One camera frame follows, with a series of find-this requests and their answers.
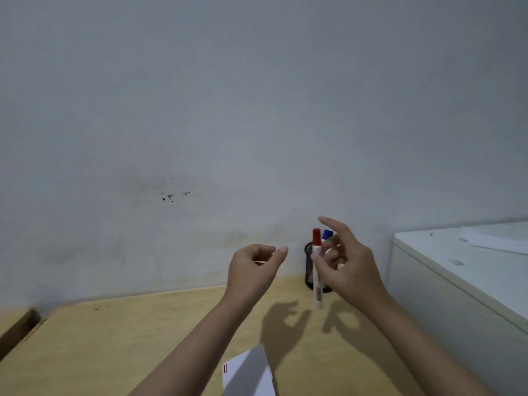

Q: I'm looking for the person's right hand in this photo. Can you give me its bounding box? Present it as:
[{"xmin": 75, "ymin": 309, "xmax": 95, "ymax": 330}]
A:
[{"xmin": 318, "ymin": 216, "xmax": 391, "ymax": 312}]

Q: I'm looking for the person's left hand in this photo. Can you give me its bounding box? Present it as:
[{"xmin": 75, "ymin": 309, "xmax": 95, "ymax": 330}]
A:
[{"xmin": 225, "ymin": 244, "xmax": 289, "ymax": 306}]

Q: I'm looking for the red-capped white marker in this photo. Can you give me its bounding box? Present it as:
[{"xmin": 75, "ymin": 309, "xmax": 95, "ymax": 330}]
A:
[{"xmin": 311, "ymin": 228, "xmax": 325, "ymax": 310}]

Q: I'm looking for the person's left forearm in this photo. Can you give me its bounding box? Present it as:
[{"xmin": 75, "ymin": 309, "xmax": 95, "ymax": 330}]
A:
[{"xmin": 129, "ymin": 293, "xmax": 258, "ymax": 396}]

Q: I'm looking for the person's right forearm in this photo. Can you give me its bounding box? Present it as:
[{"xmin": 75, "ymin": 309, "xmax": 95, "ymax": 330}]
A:
[{"xmin": 363, "ymin": 296, "xmax": 497, "ymax": 396}]

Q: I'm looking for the black mesh pen holder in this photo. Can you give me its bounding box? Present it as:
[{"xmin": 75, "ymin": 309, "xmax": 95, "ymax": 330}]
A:
[{"xmin": 304, "ymin": 241, "xmax": 334, "ymax": 293}]

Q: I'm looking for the white cardboard box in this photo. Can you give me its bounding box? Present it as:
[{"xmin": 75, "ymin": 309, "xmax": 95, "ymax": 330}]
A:
[{"xmin": 222, "ymin": 343, "xmax": 276, "ymax": 396}]

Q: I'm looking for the white cabinet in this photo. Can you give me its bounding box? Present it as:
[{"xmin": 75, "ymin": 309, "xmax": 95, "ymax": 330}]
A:
[{"xmin": 387, "ymin": 221, "xmax": 528, "ymax": 396}]

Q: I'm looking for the white paper stack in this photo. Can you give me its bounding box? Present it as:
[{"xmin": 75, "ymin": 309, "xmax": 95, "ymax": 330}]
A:
[{"xmin": 461, "ymin": 222, "xmax": 528, "ymax": 255}]

